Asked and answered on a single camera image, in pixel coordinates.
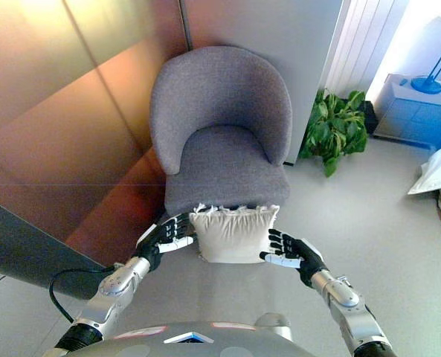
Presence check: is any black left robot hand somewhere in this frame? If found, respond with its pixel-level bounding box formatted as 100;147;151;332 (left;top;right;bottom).
135;212;194;272

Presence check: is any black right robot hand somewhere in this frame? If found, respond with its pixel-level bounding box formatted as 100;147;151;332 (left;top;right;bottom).
259;228;331;287

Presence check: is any white tasselled pillow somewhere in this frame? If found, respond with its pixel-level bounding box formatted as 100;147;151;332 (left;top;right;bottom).
188;202;281;266

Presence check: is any grey robot torso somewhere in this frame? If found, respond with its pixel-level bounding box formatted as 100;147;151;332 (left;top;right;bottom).
37;320;358;357

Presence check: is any dark grey board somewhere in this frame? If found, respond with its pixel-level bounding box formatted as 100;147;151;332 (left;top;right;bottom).
0;195;108;303

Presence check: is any green leafy houseplant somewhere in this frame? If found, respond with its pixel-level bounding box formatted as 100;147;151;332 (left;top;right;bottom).
297;88;370;178

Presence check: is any black plant pot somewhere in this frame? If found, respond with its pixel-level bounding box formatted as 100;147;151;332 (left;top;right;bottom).
359;100;382;135

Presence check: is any grey fabric armchair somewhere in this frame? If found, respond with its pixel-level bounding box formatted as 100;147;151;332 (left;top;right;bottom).
149;45;294;217

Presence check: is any white bedside cabinet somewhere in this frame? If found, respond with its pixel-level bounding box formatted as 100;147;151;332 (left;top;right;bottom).
372;73;441;150

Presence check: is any blue floor lamp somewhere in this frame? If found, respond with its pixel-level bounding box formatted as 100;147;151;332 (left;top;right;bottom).
410;18;441;94

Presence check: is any white ribbed curtain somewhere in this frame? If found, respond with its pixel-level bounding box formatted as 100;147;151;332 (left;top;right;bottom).
318;0;393;102

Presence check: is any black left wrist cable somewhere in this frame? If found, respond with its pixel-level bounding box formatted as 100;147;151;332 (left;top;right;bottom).
48;268;112;324

